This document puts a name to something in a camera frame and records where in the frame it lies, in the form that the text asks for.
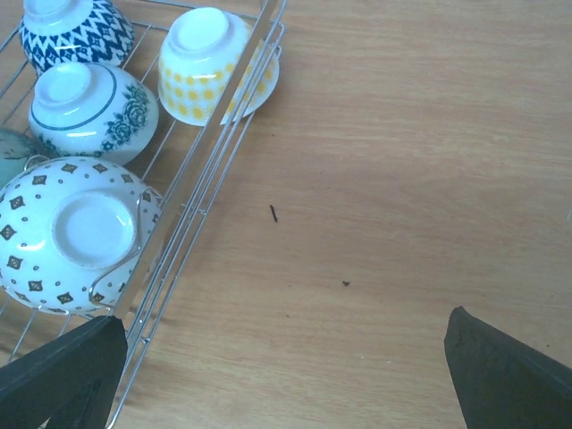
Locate red geometric patterned bowl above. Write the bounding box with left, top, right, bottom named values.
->
left=18, top=0, right=135, bottom=76

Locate blue floral white bowl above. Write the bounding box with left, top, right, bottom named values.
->
left=29, top=62, right=159, bottom=165

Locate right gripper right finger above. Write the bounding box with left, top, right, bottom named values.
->
left=444, top=307, right=571, bottom=428

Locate plain mint green bowl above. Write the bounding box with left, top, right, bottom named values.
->
left=1, top=127, right=55, bottom=187

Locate blue yellow patterned bowl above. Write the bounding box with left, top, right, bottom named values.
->
left=158, top=7, right=280, bottom=127

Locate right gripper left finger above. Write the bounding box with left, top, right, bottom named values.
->
left=1, top=315, right=128, bottom=428

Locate red white patterned bowl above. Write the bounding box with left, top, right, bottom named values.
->
left=1, top=156, right=163, bottom=315

